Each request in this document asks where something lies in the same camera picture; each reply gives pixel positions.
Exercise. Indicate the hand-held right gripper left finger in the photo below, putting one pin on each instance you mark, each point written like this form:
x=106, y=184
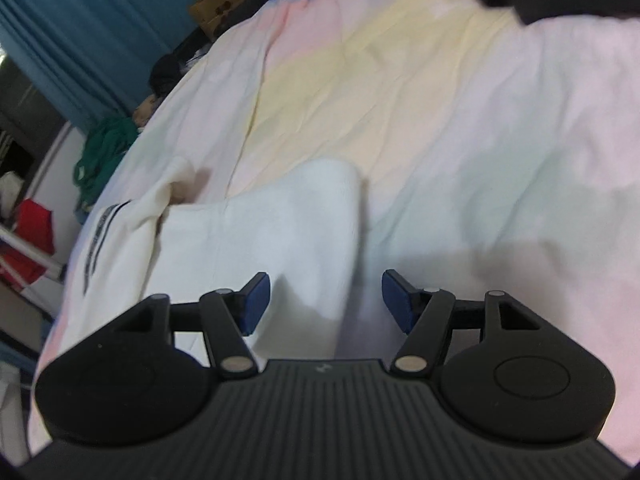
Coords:
x=255, y=306

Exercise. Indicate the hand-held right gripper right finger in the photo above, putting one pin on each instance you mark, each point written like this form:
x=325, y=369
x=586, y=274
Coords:
x=397, y=301

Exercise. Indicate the white pants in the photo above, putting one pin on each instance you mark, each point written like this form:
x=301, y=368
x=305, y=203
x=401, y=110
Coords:
x=280, y=220

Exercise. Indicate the pastel rainbow blanket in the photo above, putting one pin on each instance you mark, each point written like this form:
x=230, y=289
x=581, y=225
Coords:
x=450, y=135

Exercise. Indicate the green garment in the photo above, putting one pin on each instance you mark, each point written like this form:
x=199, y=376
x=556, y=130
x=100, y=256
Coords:
x=105, y=155

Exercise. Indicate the beige cloth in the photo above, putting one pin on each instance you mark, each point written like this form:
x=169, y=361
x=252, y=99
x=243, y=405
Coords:
x=146, y=110

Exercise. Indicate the white tripod stand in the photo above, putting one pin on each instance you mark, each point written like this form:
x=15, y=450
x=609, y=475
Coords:
x=30, y=255

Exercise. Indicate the red cloth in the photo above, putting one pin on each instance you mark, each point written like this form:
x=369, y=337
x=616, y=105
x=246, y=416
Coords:
x=32, y=225

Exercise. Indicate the black crumpled garment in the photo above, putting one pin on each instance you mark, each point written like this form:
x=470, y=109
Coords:
x=167, y=75

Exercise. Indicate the brown paper bag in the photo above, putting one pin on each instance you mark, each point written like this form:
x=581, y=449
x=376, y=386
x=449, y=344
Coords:
x=220, y=5

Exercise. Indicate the dark framed window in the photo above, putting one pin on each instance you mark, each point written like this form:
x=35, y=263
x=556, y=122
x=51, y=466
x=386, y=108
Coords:
x=20, y=100

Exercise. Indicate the blue curtain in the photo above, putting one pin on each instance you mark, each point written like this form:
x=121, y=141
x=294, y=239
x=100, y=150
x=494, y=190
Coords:
x=75, y=20

